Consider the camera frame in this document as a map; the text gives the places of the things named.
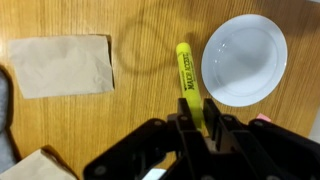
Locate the pink sweetener packet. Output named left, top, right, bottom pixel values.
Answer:
left=255, top=112, right=272, bottom=123

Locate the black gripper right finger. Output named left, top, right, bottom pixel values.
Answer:
left=203, top=98, right=320, bottom=180

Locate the small white plate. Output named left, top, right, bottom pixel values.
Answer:
left=200, top=13, right=289, bottom=108

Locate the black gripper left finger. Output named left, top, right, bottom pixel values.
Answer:
left=83, top=97, right=214, bottom=180

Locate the yellow highlighter marker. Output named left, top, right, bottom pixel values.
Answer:
left=175, top=41, right=205, bottom=130

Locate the grey cloth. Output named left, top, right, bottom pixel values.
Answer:
left=0, top=65, right=16, bottom=165

